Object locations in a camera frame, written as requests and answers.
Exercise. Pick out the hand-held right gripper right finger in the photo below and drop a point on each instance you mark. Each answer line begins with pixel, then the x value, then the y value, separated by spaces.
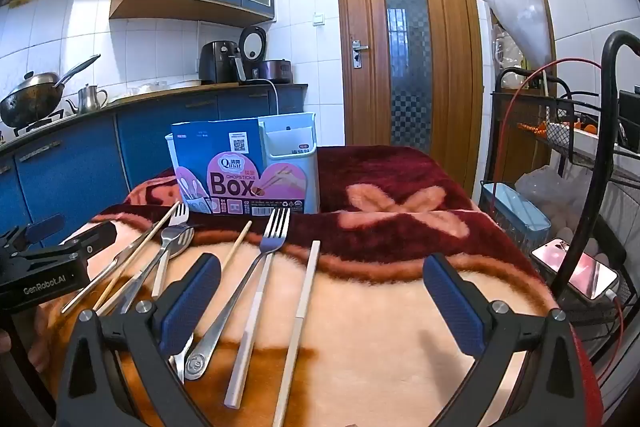
pixel 452 302

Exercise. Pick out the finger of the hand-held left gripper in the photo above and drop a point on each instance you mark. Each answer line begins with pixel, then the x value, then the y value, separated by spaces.
pixel 97 237
pixel 45 225

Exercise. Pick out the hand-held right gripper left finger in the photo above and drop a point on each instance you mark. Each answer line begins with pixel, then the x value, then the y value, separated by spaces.
pixel 192 302

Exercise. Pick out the wooden chopstick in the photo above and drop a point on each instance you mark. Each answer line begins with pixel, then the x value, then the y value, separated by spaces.
pixel 145 252
pixel 237 244

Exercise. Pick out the steel spoon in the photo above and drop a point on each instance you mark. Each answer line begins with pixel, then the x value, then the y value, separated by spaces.
pixel 176 241

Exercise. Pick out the long steel fork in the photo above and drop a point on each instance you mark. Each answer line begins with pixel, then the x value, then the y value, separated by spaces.
pixel 277 227

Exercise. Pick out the white utensil holder box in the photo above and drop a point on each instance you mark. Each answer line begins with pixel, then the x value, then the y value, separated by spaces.
pixel 300 177

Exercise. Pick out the blue kitchen base cabinet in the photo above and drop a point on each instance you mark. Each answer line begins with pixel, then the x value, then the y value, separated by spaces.
pixel 75 162

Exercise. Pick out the red and pink floral blanket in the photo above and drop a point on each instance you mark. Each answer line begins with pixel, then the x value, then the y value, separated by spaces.
pixel 375 332

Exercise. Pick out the gas stove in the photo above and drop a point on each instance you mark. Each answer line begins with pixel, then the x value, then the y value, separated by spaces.
pixel 40 122

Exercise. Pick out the light blue plastic container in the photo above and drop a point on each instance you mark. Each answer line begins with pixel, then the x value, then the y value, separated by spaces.
pixel 520 212

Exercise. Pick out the smartphone with pink screen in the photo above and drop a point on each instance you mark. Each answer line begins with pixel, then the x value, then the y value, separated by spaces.
pixel 575 269

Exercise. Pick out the black wok with lid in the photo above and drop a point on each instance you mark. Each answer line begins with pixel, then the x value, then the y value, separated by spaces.
pixel 30 99

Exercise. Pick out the steel kettle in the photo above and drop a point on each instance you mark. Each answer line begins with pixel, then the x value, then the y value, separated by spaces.
pixel 90 99

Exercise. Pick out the pile of white eggs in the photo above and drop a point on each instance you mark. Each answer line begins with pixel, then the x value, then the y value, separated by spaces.
pixel 570 232

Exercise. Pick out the crumpled white plastic bag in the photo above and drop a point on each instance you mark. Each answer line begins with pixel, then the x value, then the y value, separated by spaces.
pixel 550 187

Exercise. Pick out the orange vegetables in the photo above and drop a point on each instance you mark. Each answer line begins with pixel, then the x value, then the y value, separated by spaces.
pixel 530 127

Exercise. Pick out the white tray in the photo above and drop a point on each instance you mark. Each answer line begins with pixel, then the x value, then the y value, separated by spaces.
pixel 575 139

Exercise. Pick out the black metal rack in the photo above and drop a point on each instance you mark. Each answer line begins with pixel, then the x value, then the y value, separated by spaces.
pixel 520 107

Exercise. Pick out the black air fryer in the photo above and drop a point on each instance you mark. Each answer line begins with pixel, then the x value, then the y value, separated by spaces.
pixel 215 62

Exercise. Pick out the wooden door with glass pane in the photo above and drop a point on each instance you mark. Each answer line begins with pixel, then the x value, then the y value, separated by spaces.
pixel 445 57

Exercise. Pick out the dark red pressure cooker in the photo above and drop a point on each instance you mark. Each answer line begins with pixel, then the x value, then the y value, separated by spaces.
pixel 277 69

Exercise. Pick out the rice cooker with open lid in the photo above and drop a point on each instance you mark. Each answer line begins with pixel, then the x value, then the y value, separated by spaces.
pixel 255 42

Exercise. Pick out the hanging white plastic bag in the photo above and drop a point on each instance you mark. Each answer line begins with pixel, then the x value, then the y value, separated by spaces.
pixel 525 17

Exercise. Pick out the white light switch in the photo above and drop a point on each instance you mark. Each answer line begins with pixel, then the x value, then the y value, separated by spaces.
pixel 318 20

